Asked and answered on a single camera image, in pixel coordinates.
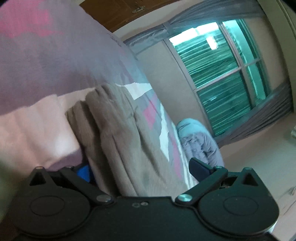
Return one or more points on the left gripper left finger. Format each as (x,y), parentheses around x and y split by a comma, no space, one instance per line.
(67,178)

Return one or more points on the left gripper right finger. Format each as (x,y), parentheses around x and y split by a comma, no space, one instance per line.
(213,178)

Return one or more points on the grey fleece pants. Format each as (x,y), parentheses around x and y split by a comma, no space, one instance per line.
(116,140)

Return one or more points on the folded blue grey duvet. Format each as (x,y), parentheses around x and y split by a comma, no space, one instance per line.
(197,142)

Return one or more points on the grey curtain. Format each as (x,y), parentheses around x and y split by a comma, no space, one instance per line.
(278,103)

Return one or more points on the window with green shutters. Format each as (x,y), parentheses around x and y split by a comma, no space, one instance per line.
(226,69)

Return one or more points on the striped pink grey bedsheet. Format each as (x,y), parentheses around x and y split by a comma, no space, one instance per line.
(52,55)

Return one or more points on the brown wooden door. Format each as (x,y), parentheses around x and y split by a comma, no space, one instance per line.
(114,14)

